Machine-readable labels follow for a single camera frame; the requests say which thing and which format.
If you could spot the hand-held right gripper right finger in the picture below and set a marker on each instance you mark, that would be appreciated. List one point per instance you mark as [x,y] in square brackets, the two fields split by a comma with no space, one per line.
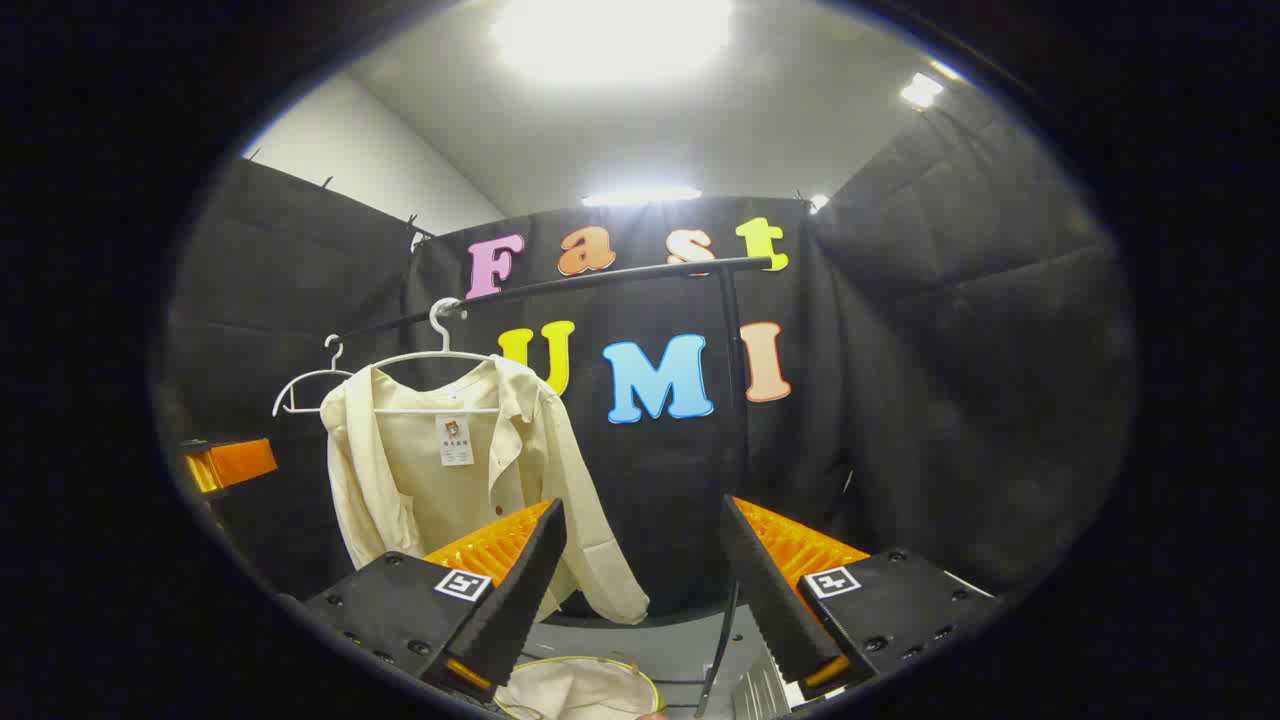
[775,600]

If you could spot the black backdrop cloth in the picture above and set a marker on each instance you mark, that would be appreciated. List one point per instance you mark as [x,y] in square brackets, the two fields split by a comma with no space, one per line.
[950,400]

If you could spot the black clothes rack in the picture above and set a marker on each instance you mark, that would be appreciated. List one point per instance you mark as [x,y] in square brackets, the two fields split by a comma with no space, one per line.
[650,274]

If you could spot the white shirt hanger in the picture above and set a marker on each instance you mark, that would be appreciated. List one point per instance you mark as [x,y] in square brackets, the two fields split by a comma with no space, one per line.
[443,352]

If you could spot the yellow-rimmed laundry hamper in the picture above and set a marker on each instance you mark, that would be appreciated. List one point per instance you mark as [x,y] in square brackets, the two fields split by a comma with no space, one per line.
[580,690]

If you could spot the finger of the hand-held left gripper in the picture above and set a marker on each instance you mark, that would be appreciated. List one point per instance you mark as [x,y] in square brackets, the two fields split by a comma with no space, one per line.
[240,463]

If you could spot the large ceiling light panel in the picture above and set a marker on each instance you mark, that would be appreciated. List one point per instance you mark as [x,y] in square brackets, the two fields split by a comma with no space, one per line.
[610,35]

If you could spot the cream shirt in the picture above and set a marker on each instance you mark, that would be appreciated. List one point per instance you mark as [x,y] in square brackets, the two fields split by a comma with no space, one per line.
[420,480]

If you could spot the empty white clothes hanger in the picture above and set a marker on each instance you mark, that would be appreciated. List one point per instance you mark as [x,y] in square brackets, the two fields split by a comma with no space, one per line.
[312,376]

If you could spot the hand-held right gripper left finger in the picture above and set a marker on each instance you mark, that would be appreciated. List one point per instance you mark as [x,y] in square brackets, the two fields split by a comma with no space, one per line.
[520,600]

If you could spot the ceiling strip light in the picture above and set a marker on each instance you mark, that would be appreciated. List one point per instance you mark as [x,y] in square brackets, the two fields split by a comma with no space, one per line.
[640,195]

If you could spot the small ceiling light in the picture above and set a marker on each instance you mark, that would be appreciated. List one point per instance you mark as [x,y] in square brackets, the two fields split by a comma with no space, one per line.
[920,90]

